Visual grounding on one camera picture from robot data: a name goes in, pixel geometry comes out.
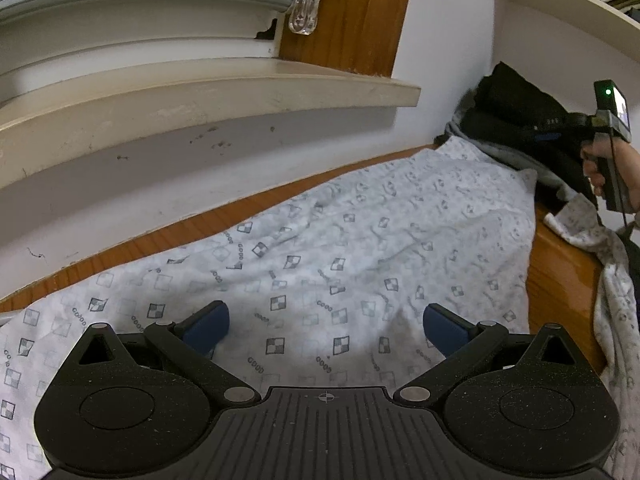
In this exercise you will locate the person's right hand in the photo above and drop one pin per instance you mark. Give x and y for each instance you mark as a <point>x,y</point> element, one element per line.
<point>592,165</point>

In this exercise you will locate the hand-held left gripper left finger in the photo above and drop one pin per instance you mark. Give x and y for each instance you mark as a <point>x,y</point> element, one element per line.
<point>207,325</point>

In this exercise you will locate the white patterned pants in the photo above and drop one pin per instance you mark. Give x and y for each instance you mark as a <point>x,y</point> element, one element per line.
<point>350,260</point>

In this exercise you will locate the beige window sill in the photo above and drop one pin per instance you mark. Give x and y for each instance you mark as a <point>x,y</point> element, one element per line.
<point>150,95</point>

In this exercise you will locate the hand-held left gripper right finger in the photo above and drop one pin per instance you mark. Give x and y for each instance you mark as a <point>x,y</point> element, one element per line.
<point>442,327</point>

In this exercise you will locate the wooden window frame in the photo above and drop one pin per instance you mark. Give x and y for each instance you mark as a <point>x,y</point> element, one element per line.
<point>350,15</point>

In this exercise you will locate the white wall shelf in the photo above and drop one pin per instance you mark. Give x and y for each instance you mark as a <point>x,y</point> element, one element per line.
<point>560,0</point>

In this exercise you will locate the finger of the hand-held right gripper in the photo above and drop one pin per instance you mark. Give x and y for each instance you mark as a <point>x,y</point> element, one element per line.
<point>544,137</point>
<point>552,122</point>

